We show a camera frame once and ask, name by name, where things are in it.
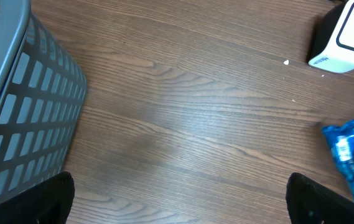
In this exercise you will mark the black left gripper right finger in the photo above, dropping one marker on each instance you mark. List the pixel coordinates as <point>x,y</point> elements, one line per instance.
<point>310,202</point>

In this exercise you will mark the grey plastic mesh basket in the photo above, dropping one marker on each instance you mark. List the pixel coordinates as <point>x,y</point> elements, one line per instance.
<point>42,92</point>

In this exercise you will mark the white barcode scanner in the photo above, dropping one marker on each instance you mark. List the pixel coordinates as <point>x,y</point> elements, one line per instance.
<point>333,48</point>

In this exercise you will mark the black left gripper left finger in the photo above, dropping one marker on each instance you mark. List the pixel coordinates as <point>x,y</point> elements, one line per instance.
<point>49,202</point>

